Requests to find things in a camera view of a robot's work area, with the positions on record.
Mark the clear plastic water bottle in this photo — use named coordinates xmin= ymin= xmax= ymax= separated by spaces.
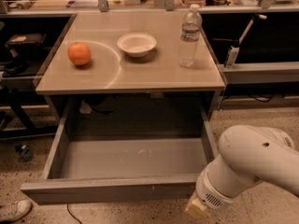
xmin=178 ymin=4 xmax=202 ymax=67

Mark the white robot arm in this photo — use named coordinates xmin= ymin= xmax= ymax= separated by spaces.
xmin=185 ymin=125 xmax=299 ymax=218

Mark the black floor cable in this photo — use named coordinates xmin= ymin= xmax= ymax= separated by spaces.
xmin=66 ymin=203 xmax=83 ymax=224

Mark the orange fruit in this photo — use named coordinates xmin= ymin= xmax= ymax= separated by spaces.
xmin=67 ymin=42 xmax=92 ymax=65

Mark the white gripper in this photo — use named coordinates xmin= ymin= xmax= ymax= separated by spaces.
xmin=185 ymin=167 xmax=240 ymax=218

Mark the white sneaker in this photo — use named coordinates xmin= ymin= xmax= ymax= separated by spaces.
xmin=0 ymin=200 xmax=33 ymax=222

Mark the grey drawer cabinet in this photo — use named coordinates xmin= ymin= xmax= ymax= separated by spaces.
xmin=35 ymin=10 xmax=226 ymax=123

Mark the grey top drawer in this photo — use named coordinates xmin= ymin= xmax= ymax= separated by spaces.
xmin=21 ymin=96 xmax=215 ymax=204

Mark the white bowl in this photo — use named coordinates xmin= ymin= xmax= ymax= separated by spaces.
xmin=117 ymin=33 xmax=157 ymax=58

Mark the black chair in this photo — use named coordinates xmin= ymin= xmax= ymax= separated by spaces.
xmin=0 ymin=21 xmax=57 ymax=139

